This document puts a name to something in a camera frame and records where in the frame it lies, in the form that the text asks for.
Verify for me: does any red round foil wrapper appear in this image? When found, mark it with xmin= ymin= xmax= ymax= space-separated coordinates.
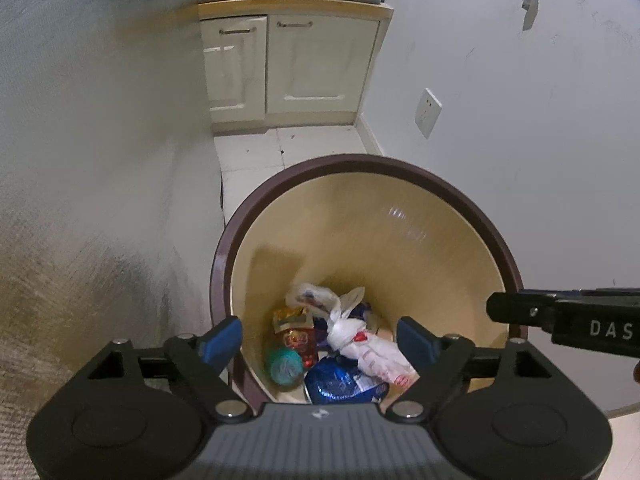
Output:
xmin=279 ymin=326 xmax=319 ymax=367

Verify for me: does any blue foil wrapper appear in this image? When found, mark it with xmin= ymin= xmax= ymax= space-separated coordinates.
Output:
xmin=304 ymin=354 xmax=391 ymax=405

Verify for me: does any clear crumpled plastic bag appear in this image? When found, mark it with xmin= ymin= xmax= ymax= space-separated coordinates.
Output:
xmin=286 ymin=282 xmax=342 ymax=317

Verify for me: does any white baseboard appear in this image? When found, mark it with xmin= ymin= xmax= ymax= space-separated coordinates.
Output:
xmin=356 ymin=112 xmax=385 ymax=157

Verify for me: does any teal round container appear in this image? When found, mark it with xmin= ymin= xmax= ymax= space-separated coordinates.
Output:
xmin=265 ymin=347 xmax=306 ymax=392

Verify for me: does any metal sided kitchen island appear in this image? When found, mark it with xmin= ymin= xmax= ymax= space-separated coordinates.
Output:
xmin=0 ymin=0 xmax=224 ymax=411

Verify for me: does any cream floor cabinet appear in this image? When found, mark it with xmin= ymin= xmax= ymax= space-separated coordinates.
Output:
xmin=197 ymin=0 xmax=395 ymax=134

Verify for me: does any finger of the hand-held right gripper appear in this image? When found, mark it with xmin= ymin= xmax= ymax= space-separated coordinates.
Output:
xmin=486 ymin=287 xmax=640 ymax=331

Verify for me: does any narrow cream cabinet door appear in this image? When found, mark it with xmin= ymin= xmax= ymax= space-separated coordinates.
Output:
xmin=201 ymin=16 xmax=269 ymax=112

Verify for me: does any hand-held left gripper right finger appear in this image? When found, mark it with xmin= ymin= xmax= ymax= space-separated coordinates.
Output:
xmin=386 ymin=316 xmax=568 ymax=420

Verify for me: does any white wall socket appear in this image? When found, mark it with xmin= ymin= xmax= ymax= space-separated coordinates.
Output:
xmin=414 ymin=88 xmax=444 ymax=140

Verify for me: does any brown rimmed beige trash bin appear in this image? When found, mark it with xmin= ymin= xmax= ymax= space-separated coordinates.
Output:
xmin=210 ymin=154 xmax=530 ymax=406

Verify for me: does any white knotted plastic bag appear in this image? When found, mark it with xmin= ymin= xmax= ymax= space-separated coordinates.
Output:
xmin=325 ymin=287 xmax=419 ymax=387

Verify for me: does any white wall power adapter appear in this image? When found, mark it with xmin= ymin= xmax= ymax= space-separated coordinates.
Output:
xmin=520 ymin=0 xmax=545 ymax=32

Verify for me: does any wide cream cabinet door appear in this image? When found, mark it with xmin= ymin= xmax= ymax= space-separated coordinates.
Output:
xmin=266 ymin=13 xmax=382 ymax=116

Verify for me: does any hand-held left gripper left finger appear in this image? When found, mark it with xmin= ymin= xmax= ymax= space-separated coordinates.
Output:
xmin=69 ymin=316 xmax=255 ymax=420

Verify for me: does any yellow snack wrapper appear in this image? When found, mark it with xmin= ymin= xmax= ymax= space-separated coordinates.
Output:
xmin=272 ymin=307 xmax=314 ymax=334

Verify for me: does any purple printed wrapper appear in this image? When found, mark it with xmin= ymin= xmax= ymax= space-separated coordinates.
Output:
xmin=350 ymin=301 xmax=382 ymax=322

